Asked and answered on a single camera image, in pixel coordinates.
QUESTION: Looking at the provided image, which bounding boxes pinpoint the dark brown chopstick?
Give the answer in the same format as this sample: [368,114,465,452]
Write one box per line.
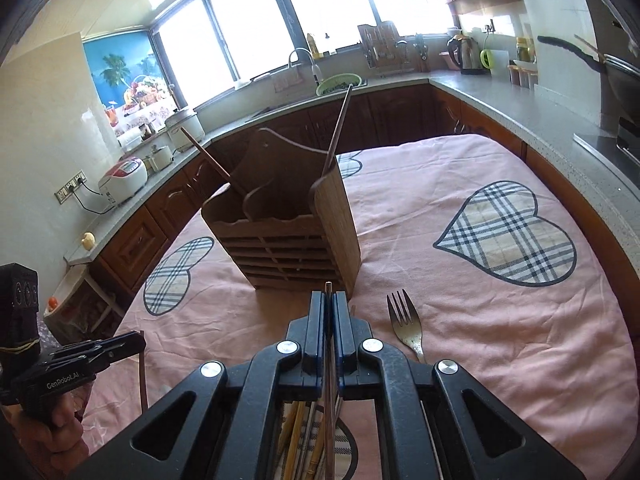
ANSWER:
[322,281,335,479]

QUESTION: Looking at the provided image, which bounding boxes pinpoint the person's left hand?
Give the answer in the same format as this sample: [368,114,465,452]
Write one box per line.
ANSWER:
[1,382,93,479]

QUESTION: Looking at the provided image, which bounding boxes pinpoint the thin brown held chopstick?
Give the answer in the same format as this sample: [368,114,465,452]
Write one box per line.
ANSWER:
[138,330,149,414]

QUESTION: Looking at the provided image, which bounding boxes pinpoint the light brown wooden chopstick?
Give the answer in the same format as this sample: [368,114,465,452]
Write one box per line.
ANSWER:
[273,401,307,480]

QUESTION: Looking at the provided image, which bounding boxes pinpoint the thin grey metal chopstick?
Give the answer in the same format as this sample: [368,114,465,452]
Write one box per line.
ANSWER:
[295,401,317,480]

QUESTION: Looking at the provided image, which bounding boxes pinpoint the brown tapered wooden chopstick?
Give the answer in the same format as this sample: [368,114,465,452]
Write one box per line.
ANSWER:
[305,415,326,480]

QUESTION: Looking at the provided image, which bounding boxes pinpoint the long steel fork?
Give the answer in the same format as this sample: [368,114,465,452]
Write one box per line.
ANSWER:
[386,289,426,364]

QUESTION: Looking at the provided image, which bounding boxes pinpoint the yellow fruit on counter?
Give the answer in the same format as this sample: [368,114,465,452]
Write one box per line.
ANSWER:
[81,232,96,250]

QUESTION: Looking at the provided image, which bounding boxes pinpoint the pink plaid heart tablecloth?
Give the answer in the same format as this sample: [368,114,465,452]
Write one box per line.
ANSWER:
[85,134,639,479]

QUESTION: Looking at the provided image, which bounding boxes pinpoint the white red rice cooker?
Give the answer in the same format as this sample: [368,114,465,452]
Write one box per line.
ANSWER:
[98,157,148,205]

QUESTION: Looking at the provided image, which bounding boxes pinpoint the wooden slatted utensil holder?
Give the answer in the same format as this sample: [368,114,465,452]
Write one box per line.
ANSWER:
[202,128,361,295]

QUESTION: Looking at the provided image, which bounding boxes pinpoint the small white ceramic pot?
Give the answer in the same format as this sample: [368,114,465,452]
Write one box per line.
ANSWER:
[149,145,174,172]

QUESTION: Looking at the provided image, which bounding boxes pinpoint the white round cooker pot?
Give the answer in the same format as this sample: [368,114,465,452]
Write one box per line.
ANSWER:
[165,107,205,152]

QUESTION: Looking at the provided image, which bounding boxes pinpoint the tropical beach fruit poster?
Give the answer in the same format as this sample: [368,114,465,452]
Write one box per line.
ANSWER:
[82,32,176,141]

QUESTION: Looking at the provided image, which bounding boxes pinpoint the green colander basket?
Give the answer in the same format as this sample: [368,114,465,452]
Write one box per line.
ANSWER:
[316,73,362,96]

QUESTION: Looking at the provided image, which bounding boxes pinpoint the steel electric kettle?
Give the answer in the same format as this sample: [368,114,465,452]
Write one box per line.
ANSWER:
[447,34,486,75]

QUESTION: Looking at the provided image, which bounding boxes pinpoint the wooden knife rack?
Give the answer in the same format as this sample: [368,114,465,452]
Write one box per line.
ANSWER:
[358,21,408,68]

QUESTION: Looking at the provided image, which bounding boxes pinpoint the chrome sink faucet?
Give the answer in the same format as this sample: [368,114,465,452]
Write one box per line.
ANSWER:
[288,47,323,86]

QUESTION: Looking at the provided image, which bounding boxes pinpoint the wall power socket strip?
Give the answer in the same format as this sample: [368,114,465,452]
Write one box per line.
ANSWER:
[54,170,87,204]

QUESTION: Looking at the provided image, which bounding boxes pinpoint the green handled white jug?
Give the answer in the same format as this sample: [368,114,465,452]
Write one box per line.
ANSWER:
[480,49,510,79]

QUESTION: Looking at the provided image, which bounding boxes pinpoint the black wok with handle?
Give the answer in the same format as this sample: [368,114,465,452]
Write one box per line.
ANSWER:
[537,36,640,126]

